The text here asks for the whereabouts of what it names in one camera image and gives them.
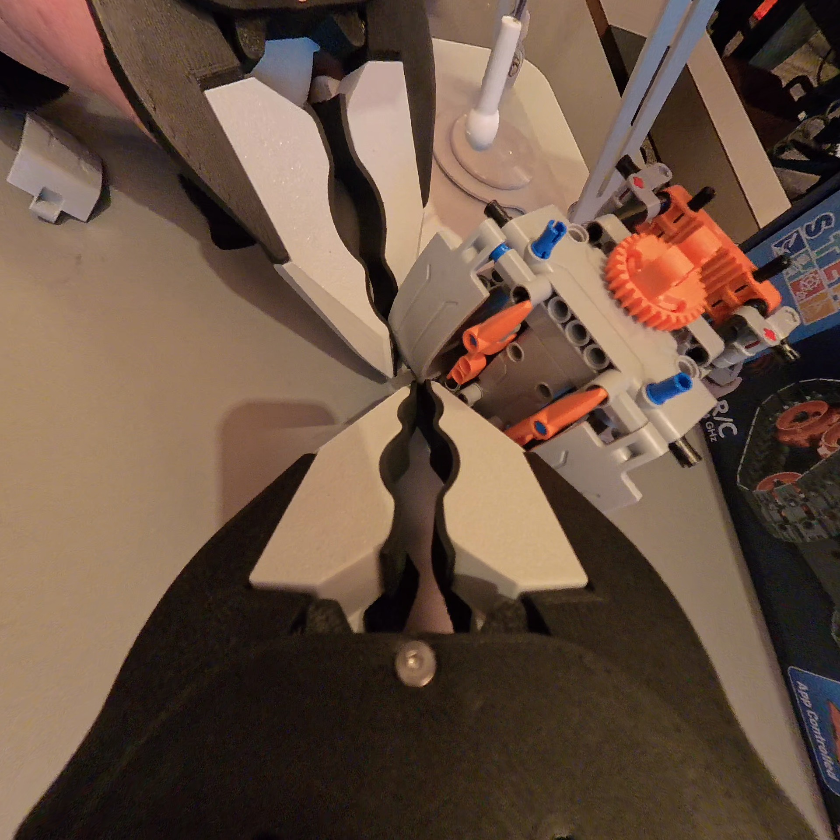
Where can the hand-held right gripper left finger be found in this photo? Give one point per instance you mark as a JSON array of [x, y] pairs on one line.
[[321, 525]]

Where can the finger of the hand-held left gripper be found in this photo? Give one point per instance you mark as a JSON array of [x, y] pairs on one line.
[[282, 177], [387, 144]]

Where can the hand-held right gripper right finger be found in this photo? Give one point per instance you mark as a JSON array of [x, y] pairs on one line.
[[512, 525]]

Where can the grey orange toy brick model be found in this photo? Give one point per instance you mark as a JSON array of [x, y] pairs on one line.
[[590, 308]]

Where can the person's left forearm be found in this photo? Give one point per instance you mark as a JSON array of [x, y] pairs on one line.
[[19, 85]]

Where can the person's left hand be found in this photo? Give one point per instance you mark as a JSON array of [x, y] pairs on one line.
[[52, 33]]

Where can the white metal board stand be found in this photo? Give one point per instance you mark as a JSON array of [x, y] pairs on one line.
[[551, 98]]

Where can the blue toy kit box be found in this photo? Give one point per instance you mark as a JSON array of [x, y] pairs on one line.
[[787, 525]]

